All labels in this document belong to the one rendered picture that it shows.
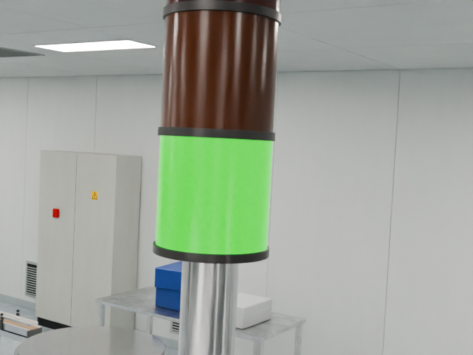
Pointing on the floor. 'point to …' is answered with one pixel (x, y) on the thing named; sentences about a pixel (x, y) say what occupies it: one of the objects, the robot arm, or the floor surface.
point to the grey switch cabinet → (86, 237)
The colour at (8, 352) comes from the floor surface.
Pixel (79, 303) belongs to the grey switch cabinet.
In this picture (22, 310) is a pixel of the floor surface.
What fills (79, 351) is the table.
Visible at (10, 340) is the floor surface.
